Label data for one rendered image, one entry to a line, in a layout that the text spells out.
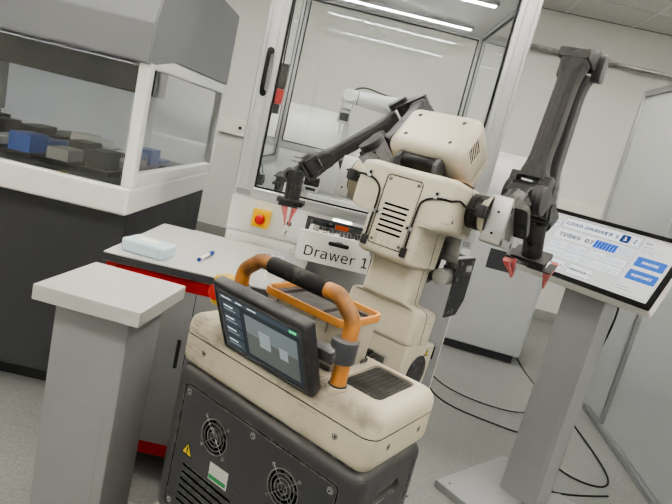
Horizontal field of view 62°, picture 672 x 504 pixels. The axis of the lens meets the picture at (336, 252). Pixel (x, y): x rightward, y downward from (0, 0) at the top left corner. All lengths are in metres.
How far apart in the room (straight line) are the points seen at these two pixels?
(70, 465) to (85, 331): 0.38
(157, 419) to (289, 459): 0.93
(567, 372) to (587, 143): 3.68
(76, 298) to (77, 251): 0.93
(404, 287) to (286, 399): 0.43
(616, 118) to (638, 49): 0.62
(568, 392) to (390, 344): 1.07
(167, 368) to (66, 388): 0.42
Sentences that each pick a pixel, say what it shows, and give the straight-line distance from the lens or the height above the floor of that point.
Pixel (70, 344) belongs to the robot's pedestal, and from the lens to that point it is 1.58.
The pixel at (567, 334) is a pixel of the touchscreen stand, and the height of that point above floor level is 0.75.
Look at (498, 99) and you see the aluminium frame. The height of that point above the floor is 1.56.
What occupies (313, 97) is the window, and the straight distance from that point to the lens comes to 2.31.
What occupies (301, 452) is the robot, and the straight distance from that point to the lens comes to 1.15.
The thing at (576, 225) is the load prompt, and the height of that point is 1.15.
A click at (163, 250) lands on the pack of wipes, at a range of 1.85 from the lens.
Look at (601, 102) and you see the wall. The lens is 5.80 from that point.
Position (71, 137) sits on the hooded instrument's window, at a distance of 2.29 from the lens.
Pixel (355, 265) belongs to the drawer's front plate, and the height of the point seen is 0.84.
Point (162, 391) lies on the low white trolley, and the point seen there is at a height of 0.33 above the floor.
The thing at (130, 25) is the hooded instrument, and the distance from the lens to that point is 2.21.
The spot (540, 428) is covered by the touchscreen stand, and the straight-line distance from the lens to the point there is 2.43.
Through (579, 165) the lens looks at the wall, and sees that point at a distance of 5.74.
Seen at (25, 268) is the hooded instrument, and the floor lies 0.49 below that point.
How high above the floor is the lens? 1.27
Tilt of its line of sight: 12 degrees down
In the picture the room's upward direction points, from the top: 14 degrees clockwise
